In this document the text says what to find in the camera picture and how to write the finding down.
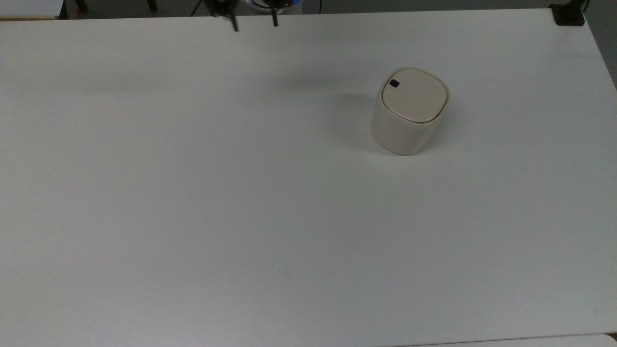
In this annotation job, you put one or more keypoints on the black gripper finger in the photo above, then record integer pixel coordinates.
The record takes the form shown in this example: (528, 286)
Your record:
(274, 17)
(234, 23)

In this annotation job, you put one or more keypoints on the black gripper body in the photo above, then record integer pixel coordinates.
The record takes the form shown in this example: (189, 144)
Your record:
(250, 4)

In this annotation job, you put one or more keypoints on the beige trash bin lid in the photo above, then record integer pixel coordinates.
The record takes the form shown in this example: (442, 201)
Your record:
(415, 95)

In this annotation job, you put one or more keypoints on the beige trash bin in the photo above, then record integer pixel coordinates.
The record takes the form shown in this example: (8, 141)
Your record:
(404, 129)

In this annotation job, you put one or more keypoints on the white side table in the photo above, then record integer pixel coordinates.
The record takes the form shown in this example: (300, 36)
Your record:
(29, 8)

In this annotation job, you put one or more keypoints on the black table clamp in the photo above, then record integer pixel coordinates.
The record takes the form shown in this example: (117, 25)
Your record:
(569, 14)

